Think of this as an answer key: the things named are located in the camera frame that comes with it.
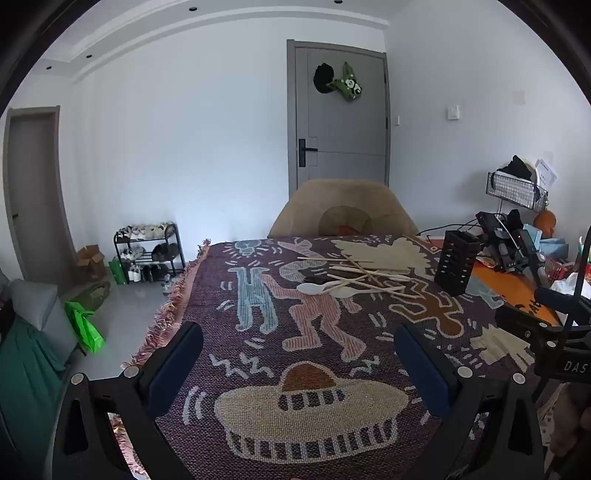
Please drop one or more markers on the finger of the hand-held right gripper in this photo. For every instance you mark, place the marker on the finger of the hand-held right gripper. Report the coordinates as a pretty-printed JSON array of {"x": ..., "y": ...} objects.
[{"x": 521, "y": 323}]

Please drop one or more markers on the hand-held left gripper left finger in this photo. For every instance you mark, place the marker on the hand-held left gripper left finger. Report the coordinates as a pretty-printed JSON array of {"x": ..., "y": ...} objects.
[{"x": 175, "y": 369}]

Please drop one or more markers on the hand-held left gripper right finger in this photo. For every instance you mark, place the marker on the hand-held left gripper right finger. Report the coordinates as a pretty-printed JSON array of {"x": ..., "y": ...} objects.
[{"x": 425, "y": 369}]

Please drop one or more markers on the black utensil holder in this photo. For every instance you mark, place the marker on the black utensil holder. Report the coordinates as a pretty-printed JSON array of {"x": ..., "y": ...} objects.
[{"x": 455, "y": 263}]

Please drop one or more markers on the white plastic spork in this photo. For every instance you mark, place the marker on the white plastic spork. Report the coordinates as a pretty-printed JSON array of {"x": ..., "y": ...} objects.
[{"x": 344, "y": 291}]

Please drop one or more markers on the pile of wooden chopsticks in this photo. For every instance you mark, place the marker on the pile of wooden chopsticks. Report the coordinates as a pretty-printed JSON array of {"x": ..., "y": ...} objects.
[{"x": 353, "y": 266}]

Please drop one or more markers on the white plastic spoon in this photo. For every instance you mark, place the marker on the white plastic spoon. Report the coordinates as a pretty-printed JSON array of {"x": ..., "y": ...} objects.
[{"x": 309, "y": 288}]

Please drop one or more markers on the white plastic bag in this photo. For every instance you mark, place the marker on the white plastic bag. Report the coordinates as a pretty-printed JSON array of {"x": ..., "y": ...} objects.
[{"x": 565, "y": 284}]

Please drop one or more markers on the red plastic basket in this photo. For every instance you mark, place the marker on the red plastic basket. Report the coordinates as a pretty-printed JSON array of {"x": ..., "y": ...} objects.
[{"x": 554, "y": 267}]

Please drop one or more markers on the black electronic equipment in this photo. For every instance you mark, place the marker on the black electronic equipment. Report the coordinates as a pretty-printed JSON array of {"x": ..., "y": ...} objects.
[{"x": 503, "y": 244}]

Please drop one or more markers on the pair of grey sneakers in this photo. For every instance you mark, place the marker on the pair of grey sneakers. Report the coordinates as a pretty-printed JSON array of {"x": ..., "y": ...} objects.
[{"x": 171, "y": 285}]

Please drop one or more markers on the printed figure blanket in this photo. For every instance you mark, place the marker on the printed figure blanket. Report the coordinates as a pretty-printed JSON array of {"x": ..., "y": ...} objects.
[{"x": 258, "y": 332}]

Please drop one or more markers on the bright green bag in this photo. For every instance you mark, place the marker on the bright green bag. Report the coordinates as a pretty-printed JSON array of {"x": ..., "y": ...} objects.
[{"x": 87, "y": 330}]

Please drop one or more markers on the orange plush toy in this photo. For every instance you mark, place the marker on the orange plush toy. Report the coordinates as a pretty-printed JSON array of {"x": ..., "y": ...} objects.
[{"x": 545, "y": 221}]

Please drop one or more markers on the olive patterned bag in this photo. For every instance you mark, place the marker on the olive patterned bag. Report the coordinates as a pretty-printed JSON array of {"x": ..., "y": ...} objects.
[{"x": 94, "y": 295}]

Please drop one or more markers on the small dark green bag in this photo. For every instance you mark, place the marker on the small dark green bag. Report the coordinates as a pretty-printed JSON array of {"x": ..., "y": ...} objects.
[{"x": 117, "y": 272}]

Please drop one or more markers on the black shoe rack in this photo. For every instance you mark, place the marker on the black shoe rack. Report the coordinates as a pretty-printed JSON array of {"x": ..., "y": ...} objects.
[{"x": 177, "y": 242}]

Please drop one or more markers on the cardboard box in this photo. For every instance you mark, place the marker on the cardboard box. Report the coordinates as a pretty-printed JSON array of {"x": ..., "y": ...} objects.
[{"x": 90, "y": 261}]

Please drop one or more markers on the group of assorted shoes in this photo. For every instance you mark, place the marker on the group of assorted shoes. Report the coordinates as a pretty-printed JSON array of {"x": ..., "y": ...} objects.
[{"x": 147, "y": 229}]

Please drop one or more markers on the grey sofa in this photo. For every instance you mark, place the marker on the grey sofa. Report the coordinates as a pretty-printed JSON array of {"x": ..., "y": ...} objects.
[{"x": 41, "y": 309}]

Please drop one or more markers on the green cloth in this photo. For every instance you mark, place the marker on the green cloth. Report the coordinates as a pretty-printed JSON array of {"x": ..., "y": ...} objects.
[{"x": 27, "y": 383}]

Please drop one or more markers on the white paper sheets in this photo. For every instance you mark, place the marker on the white paper sheets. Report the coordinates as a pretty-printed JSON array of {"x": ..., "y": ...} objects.
[{"x": 547, "y": 173}]

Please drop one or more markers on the black garment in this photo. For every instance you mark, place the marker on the black garment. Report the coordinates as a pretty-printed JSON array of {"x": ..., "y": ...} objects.
[{"x": 517, "y": 167}]

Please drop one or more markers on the orange cushion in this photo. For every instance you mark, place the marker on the orange cushion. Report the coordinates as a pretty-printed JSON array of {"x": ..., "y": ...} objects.
[{"x": 346, "y": 229}]

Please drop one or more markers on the tan upholstered chair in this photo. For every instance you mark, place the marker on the tan upholstered chair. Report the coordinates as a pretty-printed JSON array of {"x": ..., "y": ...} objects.
[{"x": 304, "y": 203}]

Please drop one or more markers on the plain grey door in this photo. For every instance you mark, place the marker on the plain grey door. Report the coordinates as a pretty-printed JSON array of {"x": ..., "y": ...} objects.
[{"x": 37, "y": 194}]

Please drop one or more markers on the green panda bag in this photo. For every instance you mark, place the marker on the green panda bag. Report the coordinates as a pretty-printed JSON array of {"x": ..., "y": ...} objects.
[{"x": 351, "y": 87}]

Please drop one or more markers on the black hat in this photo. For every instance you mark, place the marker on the black hat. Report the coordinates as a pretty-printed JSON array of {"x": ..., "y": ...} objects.
[{"x": 323, "y": 76}]

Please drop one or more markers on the white light switch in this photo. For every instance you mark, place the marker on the white light switch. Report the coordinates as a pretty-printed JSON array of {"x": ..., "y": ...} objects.
[{"x": 452, "y": 112}]

